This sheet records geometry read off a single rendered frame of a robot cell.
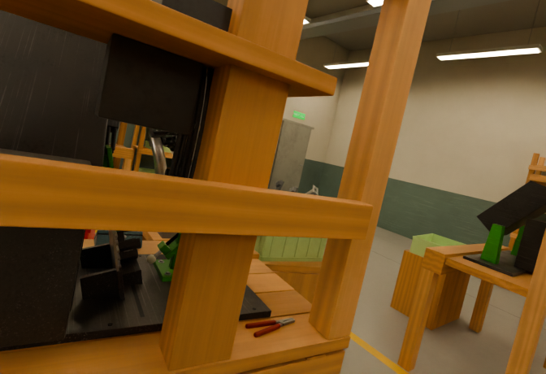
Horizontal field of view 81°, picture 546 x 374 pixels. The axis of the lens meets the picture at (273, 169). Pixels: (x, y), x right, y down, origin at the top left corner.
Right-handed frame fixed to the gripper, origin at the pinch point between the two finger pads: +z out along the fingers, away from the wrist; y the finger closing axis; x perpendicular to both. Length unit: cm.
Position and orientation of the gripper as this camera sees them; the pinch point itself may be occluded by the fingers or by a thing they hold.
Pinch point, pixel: (157, 136)
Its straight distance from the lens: 96.0
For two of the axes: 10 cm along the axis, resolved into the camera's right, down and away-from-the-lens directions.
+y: 3.5, -5.9, -7.3
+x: 3.8, 8.0, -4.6
